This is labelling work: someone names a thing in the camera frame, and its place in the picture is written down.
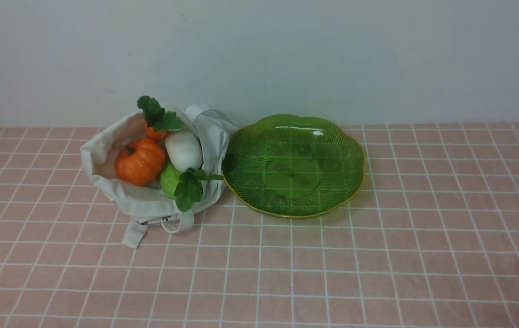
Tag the orange carrot with green leaves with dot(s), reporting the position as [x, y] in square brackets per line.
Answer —
[158, 122]

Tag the white cloth tote bag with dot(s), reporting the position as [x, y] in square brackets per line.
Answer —
[148, 205]

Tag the green glass plate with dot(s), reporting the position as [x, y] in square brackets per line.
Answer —
[294, 167]

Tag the white radish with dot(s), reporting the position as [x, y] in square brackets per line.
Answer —
[184, 150]

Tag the green leafy vegetable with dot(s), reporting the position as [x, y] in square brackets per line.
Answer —
[185, 188]

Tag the orange pumpkin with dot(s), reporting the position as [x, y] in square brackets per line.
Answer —
[140, 162]

